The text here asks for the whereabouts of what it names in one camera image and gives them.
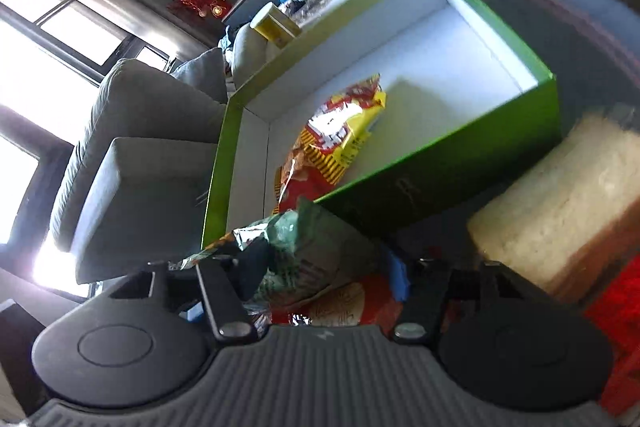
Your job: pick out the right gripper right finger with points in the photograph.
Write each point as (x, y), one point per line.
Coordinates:
(423, 285)

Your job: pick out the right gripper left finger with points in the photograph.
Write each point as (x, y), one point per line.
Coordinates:
(225, 312)

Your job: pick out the red yellow snack bag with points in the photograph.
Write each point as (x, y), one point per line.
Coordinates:
(329, 143)

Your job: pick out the blue striped table cloth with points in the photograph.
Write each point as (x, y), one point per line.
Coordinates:
(592, 46)

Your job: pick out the green snack bag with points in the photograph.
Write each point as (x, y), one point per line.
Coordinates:
(290, 258)

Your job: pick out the red cake packet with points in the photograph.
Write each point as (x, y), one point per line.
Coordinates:
(616, 313)

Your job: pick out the yellow tin can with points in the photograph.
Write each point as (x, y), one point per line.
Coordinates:
(275, 26)

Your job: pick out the grey sofa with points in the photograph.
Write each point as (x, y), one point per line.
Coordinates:
(134, 190)

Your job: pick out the green cardboard box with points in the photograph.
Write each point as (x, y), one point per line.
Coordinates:
(410, 107)

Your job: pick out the white sliced bread bag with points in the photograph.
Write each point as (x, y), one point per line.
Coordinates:
(566, 220)

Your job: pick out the red chip bag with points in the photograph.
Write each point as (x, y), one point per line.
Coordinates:
(367, 301)

